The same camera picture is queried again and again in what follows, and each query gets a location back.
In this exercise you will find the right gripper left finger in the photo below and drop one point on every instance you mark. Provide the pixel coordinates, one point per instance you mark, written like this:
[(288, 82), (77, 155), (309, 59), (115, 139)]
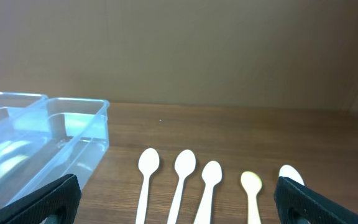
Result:
[(56, 202)]

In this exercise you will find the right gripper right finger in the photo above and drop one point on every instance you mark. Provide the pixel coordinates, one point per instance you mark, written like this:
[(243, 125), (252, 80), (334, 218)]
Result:
[(299, 204)]

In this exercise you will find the right clear plastic container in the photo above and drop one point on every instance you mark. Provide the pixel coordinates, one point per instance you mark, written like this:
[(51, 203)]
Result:
[(57, 137)]

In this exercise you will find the translucent white plastic spoon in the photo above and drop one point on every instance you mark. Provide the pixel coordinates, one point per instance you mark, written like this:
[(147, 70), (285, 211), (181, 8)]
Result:
[(290, 172)]

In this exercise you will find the yellow plastic spoon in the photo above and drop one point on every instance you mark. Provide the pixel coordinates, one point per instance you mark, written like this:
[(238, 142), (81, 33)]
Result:
[(252, 185)]

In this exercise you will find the cream plastic spoon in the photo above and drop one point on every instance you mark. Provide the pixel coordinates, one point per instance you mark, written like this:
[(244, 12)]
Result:
[(149, 162)]

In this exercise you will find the wide white plastic spoon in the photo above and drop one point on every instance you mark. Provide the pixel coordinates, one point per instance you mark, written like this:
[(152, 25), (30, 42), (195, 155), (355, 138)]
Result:
[(212, 175)]

